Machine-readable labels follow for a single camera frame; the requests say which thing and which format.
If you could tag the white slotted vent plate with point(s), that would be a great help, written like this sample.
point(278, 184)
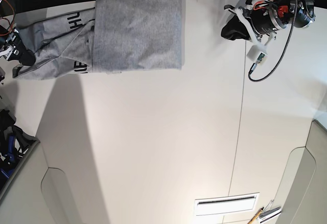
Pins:
point(226, 205)

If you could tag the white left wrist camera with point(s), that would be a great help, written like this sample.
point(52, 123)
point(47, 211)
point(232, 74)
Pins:
point(257, 54)

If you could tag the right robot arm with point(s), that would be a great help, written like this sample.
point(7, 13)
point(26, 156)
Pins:
point(11, 26)

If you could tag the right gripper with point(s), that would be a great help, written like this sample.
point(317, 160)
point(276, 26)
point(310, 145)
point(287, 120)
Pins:
point(12, 48)

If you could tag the blue and black clutter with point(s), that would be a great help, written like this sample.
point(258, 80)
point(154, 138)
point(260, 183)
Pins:
point(14, 145)

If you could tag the grey T-shirt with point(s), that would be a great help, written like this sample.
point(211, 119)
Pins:
point(114, 36)

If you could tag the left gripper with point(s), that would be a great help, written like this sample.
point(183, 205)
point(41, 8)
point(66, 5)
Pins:
point(264, 18)

